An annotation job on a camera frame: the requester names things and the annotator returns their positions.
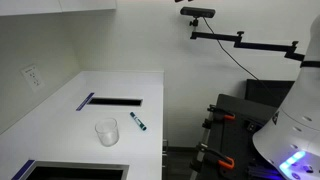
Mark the clear glass cup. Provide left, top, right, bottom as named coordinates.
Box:
left=94, top=117, right=120, bottom=147

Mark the green marker pen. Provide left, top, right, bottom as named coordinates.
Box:
left=129, top=111, right=148, bottom=132

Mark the silver stand pole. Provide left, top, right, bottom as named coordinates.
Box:
left=189, top=113, right=215, bottom=180

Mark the short purple tape strip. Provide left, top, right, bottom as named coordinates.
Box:
left=75, top=92, right=95, bottom=112

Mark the black mounting board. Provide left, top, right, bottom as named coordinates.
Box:
left=196, top=93, right=284, bottom=180

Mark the black panel behind board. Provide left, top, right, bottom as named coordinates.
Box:
left=245, top=78, right=296, bottom=109

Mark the purple tape strip beside recess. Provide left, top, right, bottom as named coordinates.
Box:
left=11, top=159, right=36, bottom=180

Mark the black clamp with short orange handle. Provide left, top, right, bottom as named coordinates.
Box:
left=206, top=104, right=236, bottom=122

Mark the black camera cable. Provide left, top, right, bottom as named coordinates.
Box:
left=202, top=17, right=268, bottom=88

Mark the black clamp with long orange handle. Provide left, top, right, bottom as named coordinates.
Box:
left=195, top=142, right=235, bottom=170

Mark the black stereo camera bar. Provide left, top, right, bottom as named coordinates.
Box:
left=179, top=6, right=216, bottom=20

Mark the small black switch box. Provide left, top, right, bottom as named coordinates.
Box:
left=246, top=118, right=265, bottom=132

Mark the black articulated camera mount arm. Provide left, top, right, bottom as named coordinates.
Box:
left=189, top=18, right=306, bottom=62

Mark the white wall power outlet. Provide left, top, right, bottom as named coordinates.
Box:
left=20, top=64, right=45, bottom=93

